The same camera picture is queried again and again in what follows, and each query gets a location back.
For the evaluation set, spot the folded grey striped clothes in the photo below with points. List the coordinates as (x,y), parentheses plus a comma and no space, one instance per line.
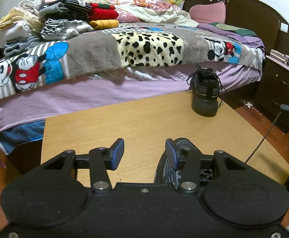
(64,29)

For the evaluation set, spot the black speckled shoelace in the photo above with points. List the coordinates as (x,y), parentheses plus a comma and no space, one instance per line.
(230,132)

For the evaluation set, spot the dark wooden headboard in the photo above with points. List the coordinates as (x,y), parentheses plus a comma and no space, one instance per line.
(254,15)

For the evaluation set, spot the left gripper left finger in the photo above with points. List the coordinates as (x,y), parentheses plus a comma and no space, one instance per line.
(101,160)

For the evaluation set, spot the dark wooden nightstand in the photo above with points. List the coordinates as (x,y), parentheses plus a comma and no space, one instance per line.
(273,89)

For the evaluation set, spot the folded purple blanket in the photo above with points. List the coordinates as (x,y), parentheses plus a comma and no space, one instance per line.
(244,36)

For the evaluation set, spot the pink pillow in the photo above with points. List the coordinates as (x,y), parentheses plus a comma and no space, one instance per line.
(209,13)

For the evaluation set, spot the purple bed sheet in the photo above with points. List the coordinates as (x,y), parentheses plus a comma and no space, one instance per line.
(84,93)

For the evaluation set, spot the floral cream quilt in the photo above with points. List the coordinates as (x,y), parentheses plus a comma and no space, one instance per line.
(155,11)

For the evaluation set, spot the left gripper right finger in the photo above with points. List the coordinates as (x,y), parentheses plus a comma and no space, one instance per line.
(187,160)

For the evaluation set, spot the cartoon patchwork blanket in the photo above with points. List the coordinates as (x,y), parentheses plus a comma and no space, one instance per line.
(129,45)

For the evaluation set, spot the folded red clothes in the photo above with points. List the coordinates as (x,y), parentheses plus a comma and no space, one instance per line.
(101,11)

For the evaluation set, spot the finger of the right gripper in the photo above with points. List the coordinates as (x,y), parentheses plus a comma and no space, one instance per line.
(284,107)

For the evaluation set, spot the black sneaker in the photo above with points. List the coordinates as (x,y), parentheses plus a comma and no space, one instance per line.
(166,174)
(207,88)

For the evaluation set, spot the folded yellow garment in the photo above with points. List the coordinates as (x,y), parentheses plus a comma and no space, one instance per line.
(104,24)

